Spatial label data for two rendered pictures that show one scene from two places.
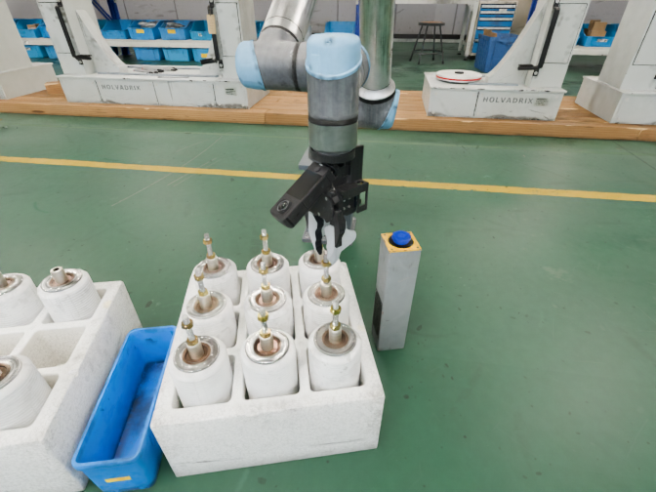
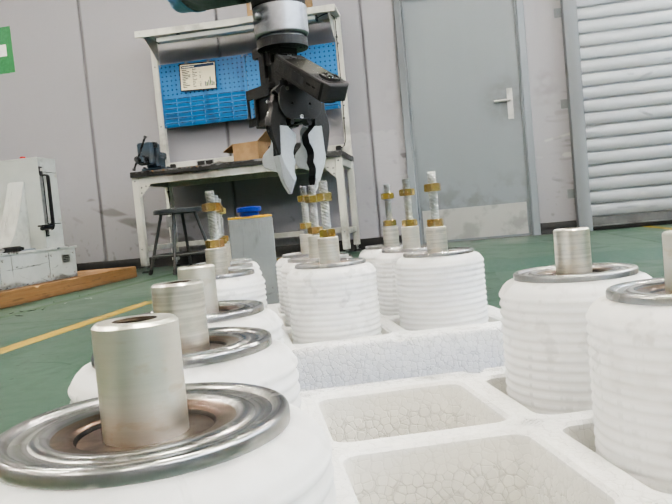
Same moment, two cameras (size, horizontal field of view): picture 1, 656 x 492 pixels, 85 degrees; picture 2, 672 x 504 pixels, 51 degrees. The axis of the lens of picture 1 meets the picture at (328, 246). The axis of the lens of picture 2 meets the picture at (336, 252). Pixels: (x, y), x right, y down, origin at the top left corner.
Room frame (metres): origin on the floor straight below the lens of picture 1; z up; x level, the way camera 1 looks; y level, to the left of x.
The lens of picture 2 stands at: (0.50, 0.98, 0.30)
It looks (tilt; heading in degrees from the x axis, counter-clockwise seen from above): 3 degrees down; 270
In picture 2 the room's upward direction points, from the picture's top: 5 degrees counter-clockwise
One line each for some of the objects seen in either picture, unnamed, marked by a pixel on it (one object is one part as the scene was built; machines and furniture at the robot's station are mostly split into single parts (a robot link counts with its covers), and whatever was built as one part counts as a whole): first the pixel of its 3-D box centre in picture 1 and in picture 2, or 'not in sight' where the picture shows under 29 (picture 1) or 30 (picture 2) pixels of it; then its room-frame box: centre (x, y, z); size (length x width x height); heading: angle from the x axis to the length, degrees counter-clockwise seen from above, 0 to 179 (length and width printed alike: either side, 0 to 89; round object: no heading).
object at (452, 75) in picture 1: (458, 75); not in sight; (2.72, -0.90, 0.29); 0.30 x 0.30 x 0.06
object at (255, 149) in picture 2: not in sight; (254, 149); (1.11, -4.56, 0.87); 0.40 x 0.30 x 0.23; 158
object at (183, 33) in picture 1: (180, 29); not in sight; (5.83, 2.06, 0.36); 0.50 x 0.38 x 0.21; 172
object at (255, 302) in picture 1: (266, 299); (318, 259); (0.53, 0.12, 0.25); 0.08 x 0.08 x 0.01
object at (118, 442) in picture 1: (142, 400); not in sight; (0.43, 0.38, 0.06); 0.30 x 0.11 x 0.12; 7
